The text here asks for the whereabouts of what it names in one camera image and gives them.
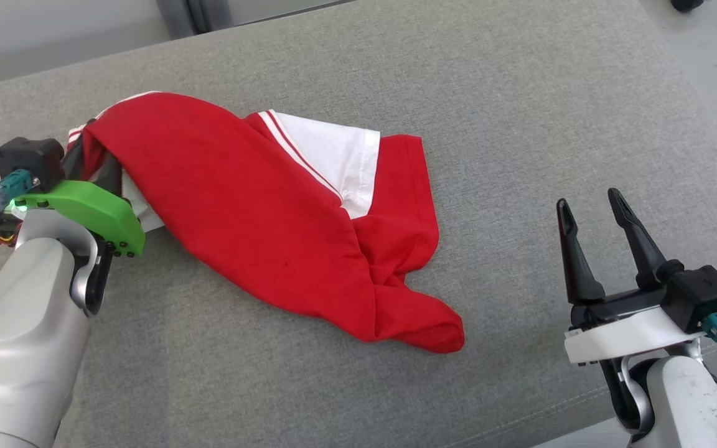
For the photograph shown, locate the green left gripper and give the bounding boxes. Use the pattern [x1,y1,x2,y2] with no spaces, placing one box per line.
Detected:
[13,119,146,257]

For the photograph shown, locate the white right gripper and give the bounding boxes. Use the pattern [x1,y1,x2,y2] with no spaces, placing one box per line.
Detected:
[556,188,705,365]

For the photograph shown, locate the red basketball jersey white sleeves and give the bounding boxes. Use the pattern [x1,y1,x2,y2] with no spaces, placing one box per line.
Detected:
[66,91,465,354]

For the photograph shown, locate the teal left camera connector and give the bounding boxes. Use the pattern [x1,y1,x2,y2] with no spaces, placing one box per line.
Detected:
[0,169,39,209]

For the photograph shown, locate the grey metal partition post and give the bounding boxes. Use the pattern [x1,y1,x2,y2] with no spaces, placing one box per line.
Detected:
[156,0,235,39]

